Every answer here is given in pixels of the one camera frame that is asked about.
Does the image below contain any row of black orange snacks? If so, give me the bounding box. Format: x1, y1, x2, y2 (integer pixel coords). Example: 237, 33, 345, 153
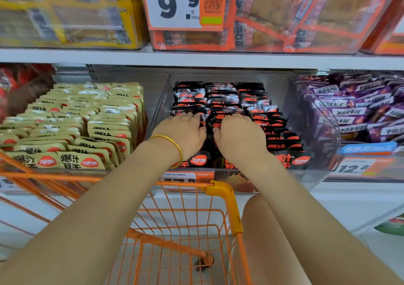
234, 83, 313, 170
170, 82, 212, 169
205, 83, 244, 170

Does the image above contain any stack of yellow trimmed packets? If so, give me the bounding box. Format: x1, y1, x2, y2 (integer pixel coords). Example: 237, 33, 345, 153
0, 0, 149, 50

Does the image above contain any orange blue shelf price tag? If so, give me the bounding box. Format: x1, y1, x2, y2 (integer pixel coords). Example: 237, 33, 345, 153
328, 142, 404, 180

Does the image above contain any person's left hand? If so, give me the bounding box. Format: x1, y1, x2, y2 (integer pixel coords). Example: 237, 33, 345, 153
151, 111, 208, 164

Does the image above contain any gold bracelet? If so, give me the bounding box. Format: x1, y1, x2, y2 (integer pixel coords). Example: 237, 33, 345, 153
149, 134, 184, 169

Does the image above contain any white orange price tag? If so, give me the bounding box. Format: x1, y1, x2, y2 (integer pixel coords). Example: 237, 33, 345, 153
144, 0, 229, 32

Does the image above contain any person's right forearm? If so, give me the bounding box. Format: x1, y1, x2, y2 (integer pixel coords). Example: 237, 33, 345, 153
240, 152, 404, 285

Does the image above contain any person's right hand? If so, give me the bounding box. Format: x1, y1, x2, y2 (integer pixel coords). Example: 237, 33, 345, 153
211, 113, 269, 166

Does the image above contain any row of yellow orange snacks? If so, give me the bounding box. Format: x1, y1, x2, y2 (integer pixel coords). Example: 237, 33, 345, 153
13, 85, 108, 171
74, 82, 147, 166
0, 89, 67, 170

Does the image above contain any person's right leg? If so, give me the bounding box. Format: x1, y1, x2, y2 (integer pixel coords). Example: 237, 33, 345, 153
240, 195, 310, 285

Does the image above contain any pile of green yellow packages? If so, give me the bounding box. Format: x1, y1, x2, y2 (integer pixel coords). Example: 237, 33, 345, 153
375, 215, 404, 236

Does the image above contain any person's left forearm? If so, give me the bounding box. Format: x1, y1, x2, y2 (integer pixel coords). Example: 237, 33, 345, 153
0, 140, 184, 285

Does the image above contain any stack of orange trimmed packets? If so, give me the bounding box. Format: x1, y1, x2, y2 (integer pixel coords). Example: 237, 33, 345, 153
363, 0, 404, 55
144, 0, 392, 54

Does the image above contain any orange shopping cart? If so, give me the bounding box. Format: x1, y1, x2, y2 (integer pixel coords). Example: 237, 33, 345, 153
0, 149, 253, 285

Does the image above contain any pile of purple packets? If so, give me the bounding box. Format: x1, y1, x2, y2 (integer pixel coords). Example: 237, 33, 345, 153
300, 74, 404, 144

